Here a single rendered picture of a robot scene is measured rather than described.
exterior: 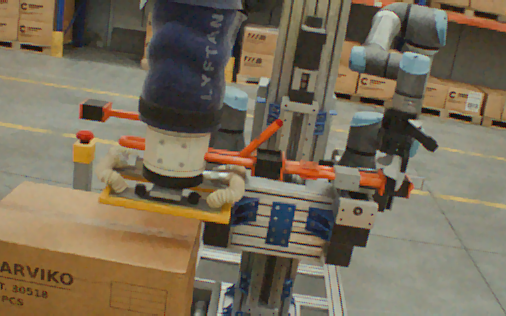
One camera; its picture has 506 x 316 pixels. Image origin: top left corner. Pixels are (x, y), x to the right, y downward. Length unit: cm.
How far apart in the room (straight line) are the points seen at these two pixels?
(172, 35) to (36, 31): 813
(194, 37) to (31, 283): 78
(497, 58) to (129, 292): 962
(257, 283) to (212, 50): 125
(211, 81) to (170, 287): 53
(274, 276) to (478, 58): 857
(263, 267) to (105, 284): 99
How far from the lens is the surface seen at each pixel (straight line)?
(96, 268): 152
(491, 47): 1062
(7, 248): 158
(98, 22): 1040
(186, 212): 145
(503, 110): 947
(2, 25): 971
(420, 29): 194
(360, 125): 205
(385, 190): 157
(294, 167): 152
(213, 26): 139
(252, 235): 218
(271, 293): 244
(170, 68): 140
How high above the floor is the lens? 170
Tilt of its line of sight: 18 degrees down
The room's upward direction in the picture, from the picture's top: 9 degrees clockwise
